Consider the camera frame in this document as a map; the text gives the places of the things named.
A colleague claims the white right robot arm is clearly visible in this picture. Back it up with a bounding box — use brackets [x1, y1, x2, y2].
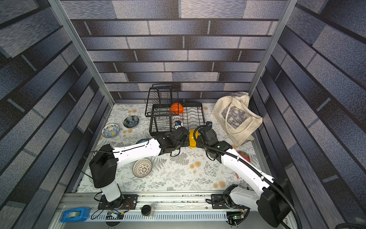
[193, 125, 303, 229]

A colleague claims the blue floral ceramic bowl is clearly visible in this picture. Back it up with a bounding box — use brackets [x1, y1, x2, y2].
[136, 138, 149, 144]

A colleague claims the blue yellow patterned bowl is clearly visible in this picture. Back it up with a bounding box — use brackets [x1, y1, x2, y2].
[102, 124, 120, 138]

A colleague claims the white lattice pattern bowl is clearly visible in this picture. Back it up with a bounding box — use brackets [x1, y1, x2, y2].
[132, 158, 153, 178]

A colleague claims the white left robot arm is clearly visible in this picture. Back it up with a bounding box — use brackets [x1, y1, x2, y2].
[89, 127, 190, 203]

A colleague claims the yellow plastic bowl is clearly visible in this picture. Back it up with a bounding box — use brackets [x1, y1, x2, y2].
[189, 129, 199, 149]

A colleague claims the dark grey-blue ceramic bowl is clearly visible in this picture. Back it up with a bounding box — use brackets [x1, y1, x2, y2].
[123, 115, 140, 129]

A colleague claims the blue tape dispenser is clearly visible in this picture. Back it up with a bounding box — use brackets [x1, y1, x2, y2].
[59, 208, 91, 223]

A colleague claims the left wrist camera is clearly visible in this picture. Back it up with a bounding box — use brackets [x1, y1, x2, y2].
[174, 120, 182, 129]

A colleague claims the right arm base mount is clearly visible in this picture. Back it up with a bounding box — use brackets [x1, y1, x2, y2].
[205, 194, 249, 210]

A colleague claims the black wire dish rack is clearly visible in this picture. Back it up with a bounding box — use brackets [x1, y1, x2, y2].
[145, 84, 206, 136]

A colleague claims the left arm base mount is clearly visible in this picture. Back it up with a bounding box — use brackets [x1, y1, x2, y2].
[98, 195, 138, 210]

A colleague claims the orange plastic bowl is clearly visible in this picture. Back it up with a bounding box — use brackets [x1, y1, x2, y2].
[170, 103, 184, 115]

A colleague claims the red gold round tin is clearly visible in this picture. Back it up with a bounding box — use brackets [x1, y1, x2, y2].
[238, 151, 250, 162]

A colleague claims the floral patterned table mat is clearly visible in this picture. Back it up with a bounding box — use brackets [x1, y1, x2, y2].
[77, 102, 269, 193]

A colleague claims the green circuit board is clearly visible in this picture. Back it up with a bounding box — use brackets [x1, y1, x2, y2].
[226, 211, 243, 221]

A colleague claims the black round knob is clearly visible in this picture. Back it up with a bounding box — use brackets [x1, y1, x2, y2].
[141, 205, 153, 217]

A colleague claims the white slotted cable duct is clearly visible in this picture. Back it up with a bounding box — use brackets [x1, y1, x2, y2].
[85, 211, 228, 222]

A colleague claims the beige canvas tote bag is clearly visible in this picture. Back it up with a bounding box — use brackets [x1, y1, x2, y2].
[212, 92, 263, 148]

